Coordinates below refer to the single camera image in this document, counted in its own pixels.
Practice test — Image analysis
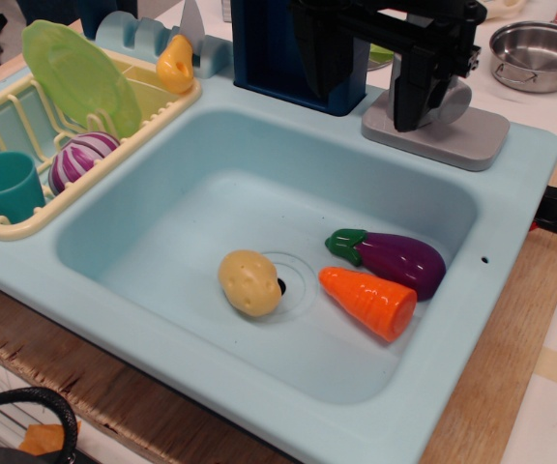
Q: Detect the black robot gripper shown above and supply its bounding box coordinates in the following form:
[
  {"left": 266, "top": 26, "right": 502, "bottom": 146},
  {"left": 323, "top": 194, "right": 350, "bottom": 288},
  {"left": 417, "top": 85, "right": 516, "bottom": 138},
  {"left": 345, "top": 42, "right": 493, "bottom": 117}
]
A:
[{"left": 289, "top": 1, "right": 486, "bottom": 132}]

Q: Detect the grey faucet lever base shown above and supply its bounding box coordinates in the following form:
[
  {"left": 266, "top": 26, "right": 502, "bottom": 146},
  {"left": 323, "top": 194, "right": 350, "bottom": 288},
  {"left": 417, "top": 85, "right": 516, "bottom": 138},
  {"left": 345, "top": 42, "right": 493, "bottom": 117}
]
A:
[{"left": 361, "top": 76, "right": 511, "bottom": 171}]

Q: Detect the dark blue faucet column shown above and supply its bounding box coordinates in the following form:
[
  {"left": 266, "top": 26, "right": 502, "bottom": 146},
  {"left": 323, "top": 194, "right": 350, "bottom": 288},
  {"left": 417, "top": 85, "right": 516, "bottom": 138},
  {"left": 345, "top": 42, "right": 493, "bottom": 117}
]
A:
[{"left": 230, "top": 1, "right": 369, "bottom": 116}]

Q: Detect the stainless steel pot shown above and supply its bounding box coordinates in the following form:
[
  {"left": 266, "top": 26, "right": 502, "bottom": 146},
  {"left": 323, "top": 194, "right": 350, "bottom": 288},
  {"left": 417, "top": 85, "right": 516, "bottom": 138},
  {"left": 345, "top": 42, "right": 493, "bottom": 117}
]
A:
[{"left": 489, "top": 21, "right": 557, "bottom": 94}]

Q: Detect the grey toy knife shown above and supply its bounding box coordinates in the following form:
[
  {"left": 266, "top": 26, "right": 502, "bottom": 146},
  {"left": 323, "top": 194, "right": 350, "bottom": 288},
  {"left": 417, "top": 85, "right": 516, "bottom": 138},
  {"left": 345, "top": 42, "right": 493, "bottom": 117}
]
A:
[{"left": 179, "top": 0, "right": 205, "bottom": 55}]

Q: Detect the yellow toy pear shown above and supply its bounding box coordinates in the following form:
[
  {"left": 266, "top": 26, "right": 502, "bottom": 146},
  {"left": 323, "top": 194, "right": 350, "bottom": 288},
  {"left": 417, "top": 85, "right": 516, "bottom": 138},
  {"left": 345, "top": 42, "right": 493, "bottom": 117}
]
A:
[{"left": 156, "top": 35, "right": 194, "bottom": 94}]

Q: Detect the purple toy eggplant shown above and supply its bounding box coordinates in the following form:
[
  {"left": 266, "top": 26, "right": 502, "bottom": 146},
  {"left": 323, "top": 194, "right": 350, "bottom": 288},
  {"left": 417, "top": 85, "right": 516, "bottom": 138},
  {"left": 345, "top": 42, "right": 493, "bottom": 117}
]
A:
[{"left": 325, "top": 228, "right": 447, "bottom": 301}]

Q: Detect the light blue toy sink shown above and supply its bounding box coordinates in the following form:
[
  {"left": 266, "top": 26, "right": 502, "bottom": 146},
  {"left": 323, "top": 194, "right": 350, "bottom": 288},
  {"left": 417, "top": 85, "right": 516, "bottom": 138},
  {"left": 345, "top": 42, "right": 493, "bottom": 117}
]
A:
[{"left": 0, "top": 70, "right": 557, "bottom": 463}]

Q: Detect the orange toy carrot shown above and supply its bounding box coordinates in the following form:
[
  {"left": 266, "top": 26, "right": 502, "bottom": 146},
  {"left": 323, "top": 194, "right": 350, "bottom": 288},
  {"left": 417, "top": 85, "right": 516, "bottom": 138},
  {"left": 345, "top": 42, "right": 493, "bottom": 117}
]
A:
[{"left": 318, "top": 267, "right": 418, "bottom": 342}]

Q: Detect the toy potato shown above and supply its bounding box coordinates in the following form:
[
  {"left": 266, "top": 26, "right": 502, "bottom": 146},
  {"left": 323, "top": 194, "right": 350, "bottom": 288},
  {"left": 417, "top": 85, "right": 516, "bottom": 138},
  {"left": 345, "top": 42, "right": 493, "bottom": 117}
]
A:
[{"left": 218, "top": 249, "right": 282, "bottom": 317}]

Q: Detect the green plastic plate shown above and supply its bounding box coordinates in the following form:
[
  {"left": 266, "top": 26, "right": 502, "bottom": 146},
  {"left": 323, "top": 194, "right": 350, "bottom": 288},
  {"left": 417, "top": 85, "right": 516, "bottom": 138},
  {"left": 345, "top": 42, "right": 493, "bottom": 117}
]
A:
[{"left": 21, "top": 19, "right": 142, "bottom": 138}]

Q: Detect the purple toy onion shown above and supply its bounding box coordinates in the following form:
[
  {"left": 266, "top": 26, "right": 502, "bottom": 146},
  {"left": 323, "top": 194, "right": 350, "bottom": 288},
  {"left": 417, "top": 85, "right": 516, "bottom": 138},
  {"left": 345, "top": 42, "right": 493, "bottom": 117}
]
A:
[{"left": 48, "top": 131, "right": 120, "bottom": 195}]

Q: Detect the cream dish drying rack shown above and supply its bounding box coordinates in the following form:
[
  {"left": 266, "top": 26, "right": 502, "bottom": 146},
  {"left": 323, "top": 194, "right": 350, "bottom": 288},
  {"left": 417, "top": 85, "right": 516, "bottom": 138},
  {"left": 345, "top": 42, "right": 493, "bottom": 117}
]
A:
[{"left": 0, "top": 50, "right": 202, "bottom": 241}]

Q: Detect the wooden board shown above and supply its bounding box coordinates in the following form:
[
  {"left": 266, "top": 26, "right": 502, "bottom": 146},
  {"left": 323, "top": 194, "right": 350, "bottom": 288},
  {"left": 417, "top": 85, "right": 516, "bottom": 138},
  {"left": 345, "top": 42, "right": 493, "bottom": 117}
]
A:
[{"left": 0, "top": 163, "right": 557, "bottom": 463}]

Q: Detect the teal plastic cup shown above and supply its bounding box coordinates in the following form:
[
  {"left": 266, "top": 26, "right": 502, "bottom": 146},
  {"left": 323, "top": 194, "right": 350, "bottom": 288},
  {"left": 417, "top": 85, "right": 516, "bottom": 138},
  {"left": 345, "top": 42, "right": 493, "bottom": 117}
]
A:
[{"left": 0, "top": 151, "right": 45, "bottom": 224}]

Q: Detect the orange paper scrap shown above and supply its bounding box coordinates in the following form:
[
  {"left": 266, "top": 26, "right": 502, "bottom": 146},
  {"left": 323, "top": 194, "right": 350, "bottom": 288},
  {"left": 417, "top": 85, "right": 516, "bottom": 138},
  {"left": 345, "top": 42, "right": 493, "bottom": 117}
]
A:
[{"left": 18, "top": 424, "right": 66, "bottom": 456}]

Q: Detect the black cable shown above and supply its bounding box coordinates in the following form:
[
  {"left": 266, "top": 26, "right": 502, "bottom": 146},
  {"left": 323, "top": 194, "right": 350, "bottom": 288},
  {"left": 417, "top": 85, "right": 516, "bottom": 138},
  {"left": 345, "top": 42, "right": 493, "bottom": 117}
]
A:
[{"left": 0, "top": 386, "right": 79, "bottom": 464}]

